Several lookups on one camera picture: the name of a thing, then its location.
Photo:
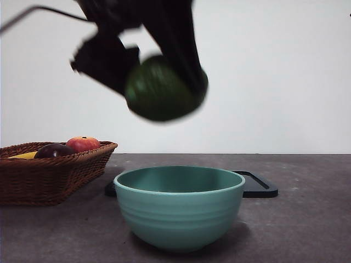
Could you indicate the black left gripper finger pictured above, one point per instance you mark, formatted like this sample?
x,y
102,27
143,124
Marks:
x,y
104,60
181,46

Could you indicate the green avocado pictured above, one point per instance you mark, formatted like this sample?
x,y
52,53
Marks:
x,y
159,93

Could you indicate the teal ceramic bowl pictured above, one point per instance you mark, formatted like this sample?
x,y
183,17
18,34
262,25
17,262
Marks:
x,y
178,213

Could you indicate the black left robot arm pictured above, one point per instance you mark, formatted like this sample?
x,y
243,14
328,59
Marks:
x,y
123,11

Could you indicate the red yellow apple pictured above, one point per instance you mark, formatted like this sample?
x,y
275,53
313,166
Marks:
x,y
83,143

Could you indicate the yellow banana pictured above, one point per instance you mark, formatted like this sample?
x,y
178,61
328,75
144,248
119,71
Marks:
x,y
23,155

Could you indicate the brown wicker basket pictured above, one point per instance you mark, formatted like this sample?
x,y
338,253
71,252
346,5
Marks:
x,y
41,180

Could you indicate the black rectangular tray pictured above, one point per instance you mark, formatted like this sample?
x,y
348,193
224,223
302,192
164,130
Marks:
x,y
260,189

